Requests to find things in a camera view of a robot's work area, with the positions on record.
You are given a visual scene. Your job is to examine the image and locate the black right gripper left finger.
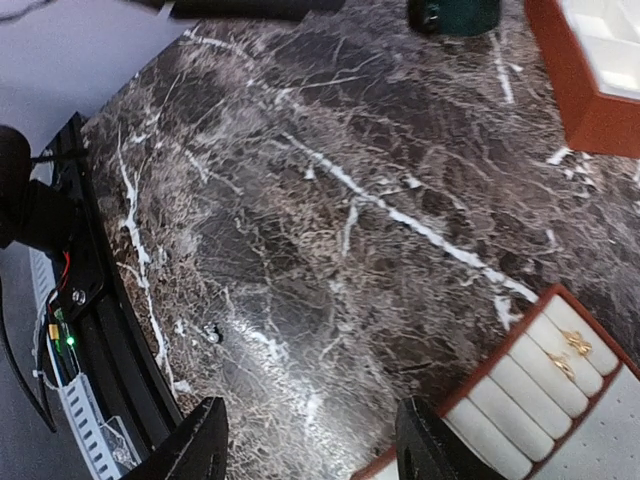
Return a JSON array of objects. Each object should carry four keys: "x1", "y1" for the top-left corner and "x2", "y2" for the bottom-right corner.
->
[{"x1": 122, "y1": 397, "x2": 229, "y2": 480}]

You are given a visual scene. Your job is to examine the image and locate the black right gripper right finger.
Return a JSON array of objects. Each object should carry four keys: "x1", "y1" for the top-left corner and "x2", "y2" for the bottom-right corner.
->
[{"x1": 395, "y1": 397, "x2": 500, "y2": 480}]

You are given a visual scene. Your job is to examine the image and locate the red jewelry tray insert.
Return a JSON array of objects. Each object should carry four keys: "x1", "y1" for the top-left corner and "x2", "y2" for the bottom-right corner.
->
[{"x1": 356, "y1": 284, "x2": 639, "y2": 479}]

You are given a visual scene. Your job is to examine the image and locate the gold ring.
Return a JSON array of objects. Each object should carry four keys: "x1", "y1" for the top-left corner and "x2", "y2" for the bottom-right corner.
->
[
  {"x1": 546, "y1": 350, "x2": 581, "y2": 378},
  {"x1": 560, "y1": 329, "x2": 596, "y2": 359}
]

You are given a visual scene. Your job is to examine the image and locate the red jewelry box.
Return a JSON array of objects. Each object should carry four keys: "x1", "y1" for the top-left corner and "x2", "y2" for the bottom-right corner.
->
[{"x1": 524, "y1": 0, "x2": 639, "y2": 158}]

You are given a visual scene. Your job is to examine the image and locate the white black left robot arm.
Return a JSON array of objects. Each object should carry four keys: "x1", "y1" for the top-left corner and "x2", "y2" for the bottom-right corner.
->
[{"x1": 1, "y1": 125, "x2": 78, "y2": 255}]

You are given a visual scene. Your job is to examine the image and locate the dark green ceramic mug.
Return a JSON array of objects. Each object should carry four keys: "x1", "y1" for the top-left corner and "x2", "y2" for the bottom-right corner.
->
[{"x1": 407, "y1": 0, "x2": 501, "y2": 37}]

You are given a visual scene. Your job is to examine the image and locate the white slotted cable duct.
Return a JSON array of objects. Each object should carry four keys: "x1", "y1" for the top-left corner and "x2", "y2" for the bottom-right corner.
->
[{"x1": 29, "y1": 248, "x2": 122, "y2": 480}]

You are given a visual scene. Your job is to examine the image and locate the black front table rail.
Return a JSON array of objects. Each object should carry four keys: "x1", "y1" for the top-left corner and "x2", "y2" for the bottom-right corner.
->
[{"x1": 48, "y1": 114, "x2": 182, "y2": 457}]

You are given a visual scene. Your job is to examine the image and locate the gold ring on tray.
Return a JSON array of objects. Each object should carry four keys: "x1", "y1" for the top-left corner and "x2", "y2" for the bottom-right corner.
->
[{"x1": 546, "y1": 350, "x2": 581, "y2": 378}]

